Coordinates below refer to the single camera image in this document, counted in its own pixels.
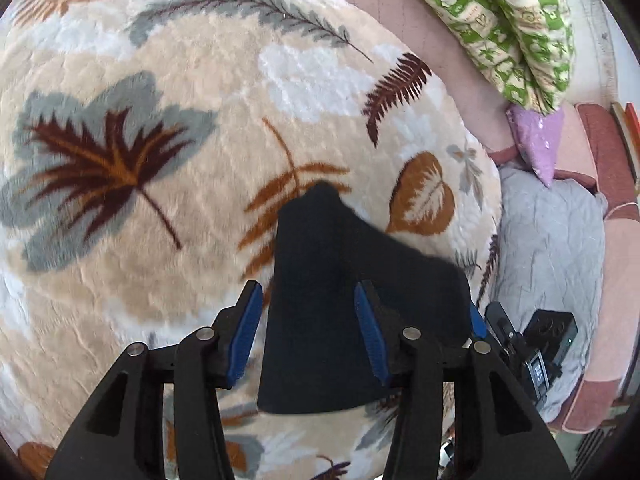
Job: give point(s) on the green patterned folded quilt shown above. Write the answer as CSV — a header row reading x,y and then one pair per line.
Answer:
x,y
500,35

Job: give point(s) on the leaf-print plush blanket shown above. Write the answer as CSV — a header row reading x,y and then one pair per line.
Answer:
x,y
150,285

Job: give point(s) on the purple floral folded blanket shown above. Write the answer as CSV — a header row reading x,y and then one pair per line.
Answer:
x,y
537,145

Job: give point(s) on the grey quilted pillow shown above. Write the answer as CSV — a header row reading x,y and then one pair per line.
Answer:
x,y
545,260

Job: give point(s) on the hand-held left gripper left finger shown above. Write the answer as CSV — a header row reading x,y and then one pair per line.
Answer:
x,y
245,335

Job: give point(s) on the black pants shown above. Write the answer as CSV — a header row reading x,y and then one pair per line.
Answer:
x,y
320,260

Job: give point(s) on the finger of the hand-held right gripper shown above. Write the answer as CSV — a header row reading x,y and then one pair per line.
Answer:
x,y
501,325
478,321

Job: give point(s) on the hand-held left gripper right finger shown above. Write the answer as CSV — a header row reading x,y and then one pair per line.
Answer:
x,y
372,335

